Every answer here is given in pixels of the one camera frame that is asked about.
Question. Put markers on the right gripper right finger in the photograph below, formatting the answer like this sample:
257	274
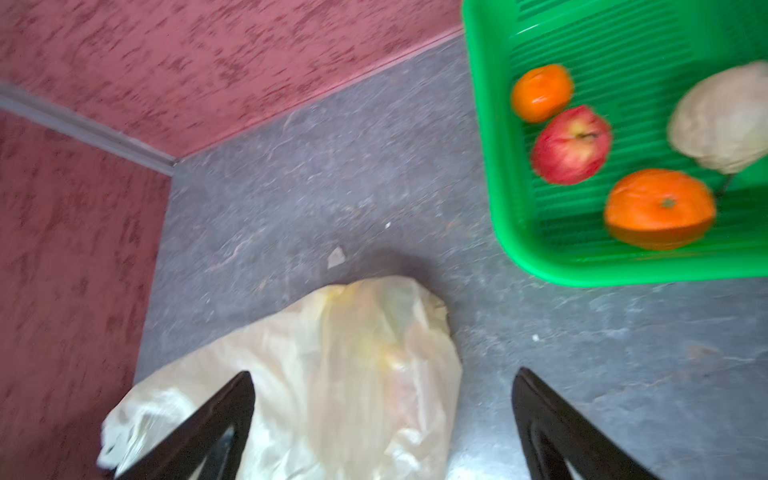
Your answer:
556	439

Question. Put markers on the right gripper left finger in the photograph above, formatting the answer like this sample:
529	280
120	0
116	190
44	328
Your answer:
209	444

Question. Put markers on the printed translucent plastic bag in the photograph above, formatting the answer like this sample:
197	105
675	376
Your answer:
357	381

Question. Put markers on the large orange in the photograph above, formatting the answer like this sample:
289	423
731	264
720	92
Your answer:
659	209

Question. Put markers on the red apple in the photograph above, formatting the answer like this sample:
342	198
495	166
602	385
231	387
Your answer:
572	148

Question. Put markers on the beige bumpy round fruit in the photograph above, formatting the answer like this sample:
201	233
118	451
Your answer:
721	122

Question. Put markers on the small orange tangerine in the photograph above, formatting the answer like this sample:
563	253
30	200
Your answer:
542	93

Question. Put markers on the left aluminium corner post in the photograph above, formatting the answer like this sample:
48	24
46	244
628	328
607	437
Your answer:
67	122

